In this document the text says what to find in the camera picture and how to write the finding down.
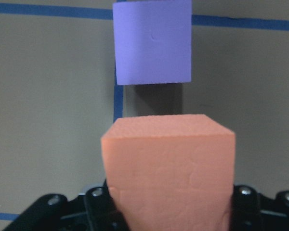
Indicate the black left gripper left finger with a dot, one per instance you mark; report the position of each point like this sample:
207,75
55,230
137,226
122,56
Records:
93,210

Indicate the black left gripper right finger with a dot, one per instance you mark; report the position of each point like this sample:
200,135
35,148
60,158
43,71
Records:
253,211

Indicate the purple foam cube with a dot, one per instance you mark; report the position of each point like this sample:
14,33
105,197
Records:
152,41

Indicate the orange foam cube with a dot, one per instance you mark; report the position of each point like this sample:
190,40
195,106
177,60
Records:
171,172

